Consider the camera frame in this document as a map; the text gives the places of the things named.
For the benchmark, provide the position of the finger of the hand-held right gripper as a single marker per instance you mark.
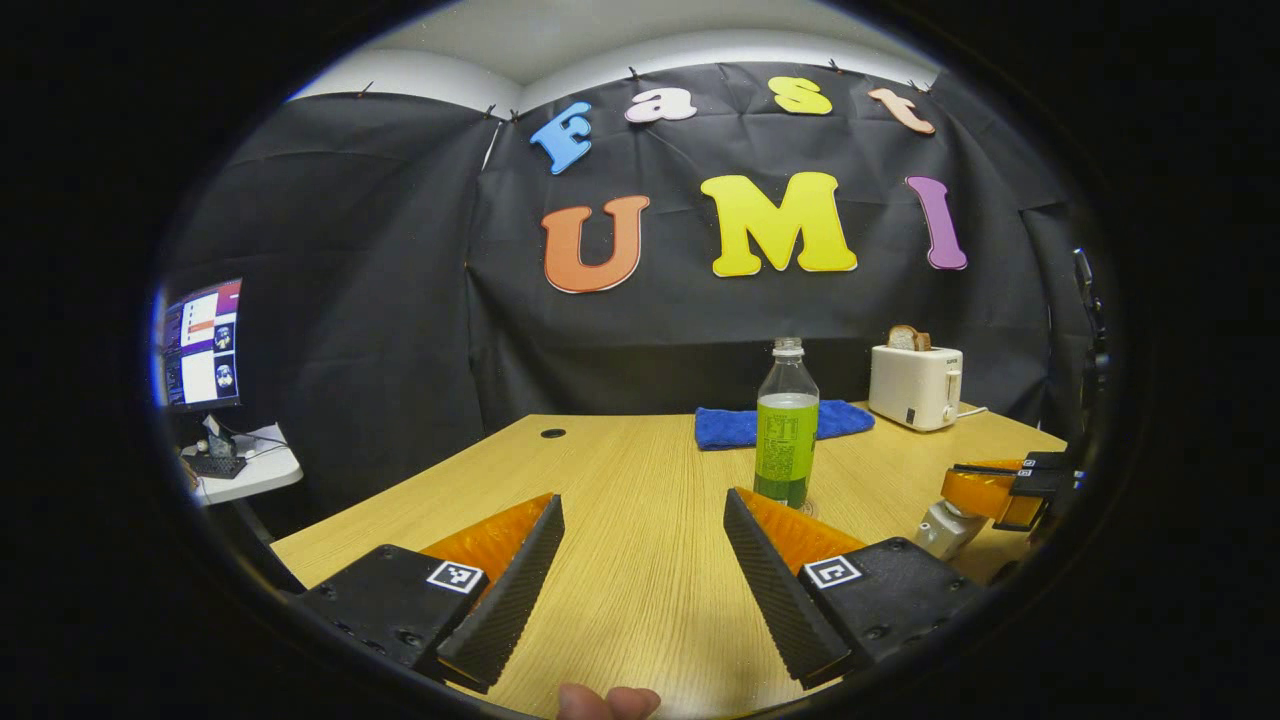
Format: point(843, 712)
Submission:
point(1040, 485)
point(1045, 462)

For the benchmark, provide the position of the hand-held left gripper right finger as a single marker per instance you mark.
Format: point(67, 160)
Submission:
point(770, 600)

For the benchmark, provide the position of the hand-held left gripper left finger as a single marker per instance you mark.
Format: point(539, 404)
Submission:
point(510, 600)

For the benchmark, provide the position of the white teacup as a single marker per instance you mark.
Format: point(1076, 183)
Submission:
point(945, 535)

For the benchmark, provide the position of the clear water bottle green label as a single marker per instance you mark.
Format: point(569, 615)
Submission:
point(786, 440)

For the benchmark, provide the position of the white toaster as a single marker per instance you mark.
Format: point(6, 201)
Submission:
point(912, 388)

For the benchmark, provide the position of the blue towel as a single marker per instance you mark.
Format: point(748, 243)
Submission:
point(725, 427)

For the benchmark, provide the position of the bread slice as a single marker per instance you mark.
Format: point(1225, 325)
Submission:
point(908, 338)

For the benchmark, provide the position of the white side table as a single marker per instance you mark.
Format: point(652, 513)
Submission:
point(265, 470)

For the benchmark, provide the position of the black backdrop cloth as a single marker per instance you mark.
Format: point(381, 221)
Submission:
point(400, 300)

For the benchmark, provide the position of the black keyboard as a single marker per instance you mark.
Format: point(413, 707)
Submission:
point(215, 466)

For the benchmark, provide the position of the computer monitor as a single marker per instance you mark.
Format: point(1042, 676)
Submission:
point(203, 345)

